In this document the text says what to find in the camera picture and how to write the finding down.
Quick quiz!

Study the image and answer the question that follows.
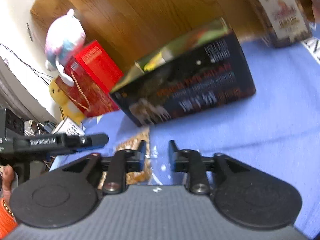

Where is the clear bag of nuts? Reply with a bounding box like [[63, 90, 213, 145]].
[[98, 128, 152, 194]]

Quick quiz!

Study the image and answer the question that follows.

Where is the person's left hand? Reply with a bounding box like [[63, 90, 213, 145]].
[[2, 165, 15, 205]]

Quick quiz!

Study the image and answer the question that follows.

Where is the white enamel mug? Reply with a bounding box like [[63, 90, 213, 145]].
[[52, 117, 85, 135]]

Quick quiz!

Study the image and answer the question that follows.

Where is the yellow duck plush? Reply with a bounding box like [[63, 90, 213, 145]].
[[49, 78, 86, 126]]

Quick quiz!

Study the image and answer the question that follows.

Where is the orange sleeve cuff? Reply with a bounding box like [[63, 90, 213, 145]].
[[0, 198, 17, 239]]

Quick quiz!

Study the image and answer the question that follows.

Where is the red gift box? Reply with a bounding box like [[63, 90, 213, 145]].
[[56, 40, 124, 118]]

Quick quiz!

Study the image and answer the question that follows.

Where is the black tin box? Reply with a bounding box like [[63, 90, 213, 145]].
[[110, 17, 256, 127]]

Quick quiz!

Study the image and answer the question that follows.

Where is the blue printed tablecloth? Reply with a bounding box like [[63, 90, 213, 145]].
[[63, 32, 319, 239]]

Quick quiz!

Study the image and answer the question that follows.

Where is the pink blue plush toy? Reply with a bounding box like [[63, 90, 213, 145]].
[[44, 9, 86, 87]]

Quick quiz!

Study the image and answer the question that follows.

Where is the wood panel backdrop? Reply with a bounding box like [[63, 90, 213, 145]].
[[30, 0, 264, 71]]

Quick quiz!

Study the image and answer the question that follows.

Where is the peanut jar with gold lid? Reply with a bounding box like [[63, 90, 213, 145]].
[[248, 0, 312, 48]]

